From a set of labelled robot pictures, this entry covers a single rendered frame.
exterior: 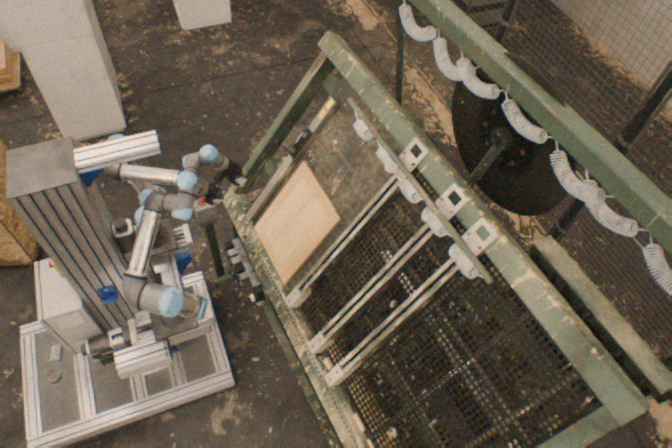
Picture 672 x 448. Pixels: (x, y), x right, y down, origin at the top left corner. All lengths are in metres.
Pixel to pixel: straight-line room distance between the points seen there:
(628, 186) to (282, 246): 1.80
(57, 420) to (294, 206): 1.97
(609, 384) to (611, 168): 0.75
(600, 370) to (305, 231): 1.60
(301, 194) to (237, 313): 1.33
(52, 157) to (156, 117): 3.13
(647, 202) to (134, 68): 5.03
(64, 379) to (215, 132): 2.52
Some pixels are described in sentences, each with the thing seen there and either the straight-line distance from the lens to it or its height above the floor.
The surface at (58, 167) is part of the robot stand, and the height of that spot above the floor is 2.03.
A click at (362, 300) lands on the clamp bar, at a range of 2.42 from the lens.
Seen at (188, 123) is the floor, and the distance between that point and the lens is 5.06.
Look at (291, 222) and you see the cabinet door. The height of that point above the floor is 1.11.
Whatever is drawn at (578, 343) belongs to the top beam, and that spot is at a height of 1.89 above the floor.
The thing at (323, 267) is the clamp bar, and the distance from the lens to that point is 2.58.
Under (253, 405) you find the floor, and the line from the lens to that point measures 3.58.
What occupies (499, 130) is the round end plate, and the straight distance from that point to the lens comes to 2.41.
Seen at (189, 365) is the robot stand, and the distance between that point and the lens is 3.49.
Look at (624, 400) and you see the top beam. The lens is 1.93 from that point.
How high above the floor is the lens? 3.46
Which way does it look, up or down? 52 degrees down
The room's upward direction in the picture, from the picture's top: 6 degrees clockwise
